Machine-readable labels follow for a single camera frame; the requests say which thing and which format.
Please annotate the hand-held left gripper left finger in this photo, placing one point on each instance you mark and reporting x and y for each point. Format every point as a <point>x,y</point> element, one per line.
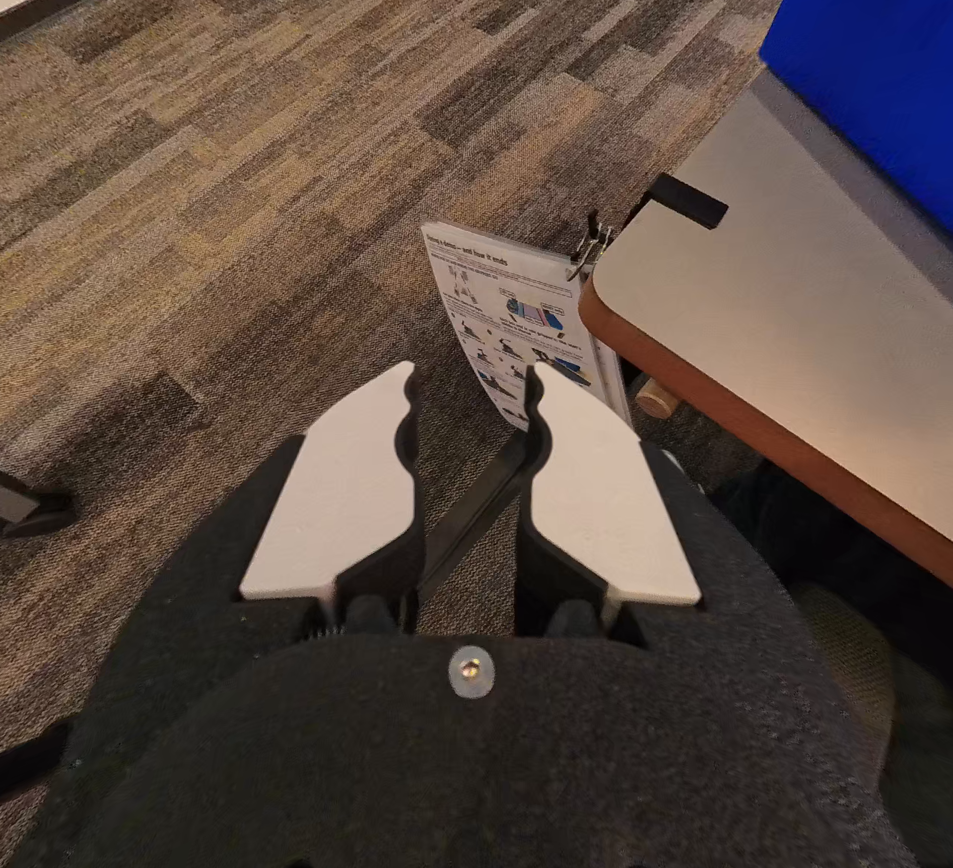
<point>335,503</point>

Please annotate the metal binder clip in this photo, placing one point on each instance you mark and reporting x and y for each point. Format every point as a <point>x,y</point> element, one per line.
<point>588,253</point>

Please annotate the blue plastic bin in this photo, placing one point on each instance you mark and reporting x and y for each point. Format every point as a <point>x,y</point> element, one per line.
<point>878,63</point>

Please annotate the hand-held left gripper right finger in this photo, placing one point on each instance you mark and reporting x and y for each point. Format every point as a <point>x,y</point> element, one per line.
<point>603,510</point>

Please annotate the black table edge clip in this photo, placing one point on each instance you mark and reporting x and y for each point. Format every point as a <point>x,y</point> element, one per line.
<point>692,201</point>

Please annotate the black furniture foot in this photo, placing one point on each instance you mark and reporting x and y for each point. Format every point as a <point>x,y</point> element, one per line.
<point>30,507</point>

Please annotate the hanging instruction booklet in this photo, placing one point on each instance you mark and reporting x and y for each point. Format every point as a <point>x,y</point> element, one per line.
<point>506,317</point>

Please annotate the round wooden peg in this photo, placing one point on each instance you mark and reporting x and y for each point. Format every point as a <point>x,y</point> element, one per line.
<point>655,399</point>

